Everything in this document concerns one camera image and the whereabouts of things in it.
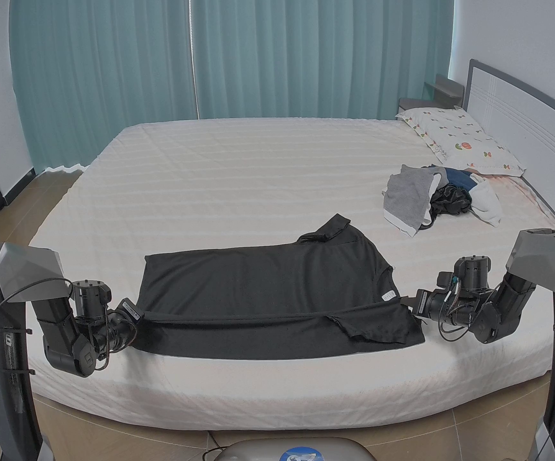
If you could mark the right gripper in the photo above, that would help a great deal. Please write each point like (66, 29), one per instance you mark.
(431, 306)

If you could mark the grey bedside table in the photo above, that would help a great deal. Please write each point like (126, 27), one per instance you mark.
(445, 89)

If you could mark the blue-green curtain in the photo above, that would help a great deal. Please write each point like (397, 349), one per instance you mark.
(100, 65)
(316, 41)

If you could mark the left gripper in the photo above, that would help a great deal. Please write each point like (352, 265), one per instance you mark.
(121, 324)

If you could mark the pile of clothes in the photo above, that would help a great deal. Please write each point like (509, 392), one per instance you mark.
(407, 199)

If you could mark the bed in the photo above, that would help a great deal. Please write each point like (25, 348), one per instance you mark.
(258, 175)

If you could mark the black T-shirt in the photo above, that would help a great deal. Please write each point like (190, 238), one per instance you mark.
(268, 286)

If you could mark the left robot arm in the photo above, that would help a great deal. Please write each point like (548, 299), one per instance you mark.
(61, 324)

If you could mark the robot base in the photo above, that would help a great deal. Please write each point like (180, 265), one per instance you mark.
(268, 449)

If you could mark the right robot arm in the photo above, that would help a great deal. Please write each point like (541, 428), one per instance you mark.
(508, 300)

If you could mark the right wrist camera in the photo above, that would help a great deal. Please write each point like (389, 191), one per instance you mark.
(446, 280)

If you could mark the white printed pillow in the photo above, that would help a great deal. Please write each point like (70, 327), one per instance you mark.
(460, 135)

